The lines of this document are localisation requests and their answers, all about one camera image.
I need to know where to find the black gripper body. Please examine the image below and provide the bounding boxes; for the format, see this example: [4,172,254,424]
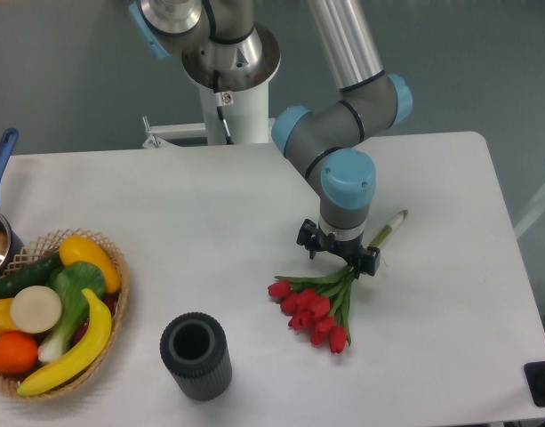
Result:
[314,220,365,267]

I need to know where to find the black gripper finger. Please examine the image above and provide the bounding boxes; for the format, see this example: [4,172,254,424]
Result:
[350,246,381,279]
[296,219,318,260]

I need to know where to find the red tulip bouquet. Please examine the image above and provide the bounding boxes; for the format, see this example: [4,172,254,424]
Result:
[268,209,409,354]

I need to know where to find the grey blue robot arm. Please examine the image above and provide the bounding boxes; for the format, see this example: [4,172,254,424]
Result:
[129,1,413,276]

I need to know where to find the dark grey ribbed vase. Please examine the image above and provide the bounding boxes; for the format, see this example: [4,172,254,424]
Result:
[159,312,232,401]

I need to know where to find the black device at edge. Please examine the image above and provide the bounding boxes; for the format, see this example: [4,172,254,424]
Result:
[524,361,545,407]

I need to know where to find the red plastic fruit in basket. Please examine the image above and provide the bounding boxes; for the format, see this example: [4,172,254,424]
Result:
[72,294,117,345]

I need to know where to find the yellow plastic banana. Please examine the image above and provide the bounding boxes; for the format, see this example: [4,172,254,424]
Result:
[17,288,112,397]

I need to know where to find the yellow plastic lemon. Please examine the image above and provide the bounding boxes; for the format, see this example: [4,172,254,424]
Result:
[59,235,121,294]

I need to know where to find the green plastic bok choy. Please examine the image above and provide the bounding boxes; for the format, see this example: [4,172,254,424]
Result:
[38,262,105,365]

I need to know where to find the green plastic cucumber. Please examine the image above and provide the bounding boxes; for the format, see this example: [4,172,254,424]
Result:
[0,252,63,299]

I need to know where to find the beige round mushroom cap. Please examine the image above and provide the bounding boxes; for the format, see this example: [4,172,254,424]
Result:
[10,286,62,334]

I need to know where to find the orange plastic orange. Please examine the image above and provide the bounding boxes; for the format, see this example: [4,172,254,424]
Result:
[0,332,38,375]

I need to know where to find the yellow plastic bell pepper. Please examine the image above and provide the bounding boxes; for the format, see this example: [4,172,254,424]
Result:
[0,298,19,335]

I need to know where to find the woven wicker basket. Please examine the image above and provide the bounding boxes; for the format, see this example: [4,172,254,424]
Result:
[0,229,129,401]

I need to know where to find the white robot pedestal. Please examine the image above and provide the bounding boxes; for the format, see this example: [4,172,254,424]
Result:
[142,81,274,149]

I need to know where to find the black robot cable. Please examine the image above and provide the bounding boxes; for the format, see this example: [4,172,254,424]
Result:
[211,69,235,146]

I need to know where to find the white frame at right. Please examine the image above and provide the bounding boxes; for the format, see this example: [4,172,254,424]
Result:
[513,182,545,239]

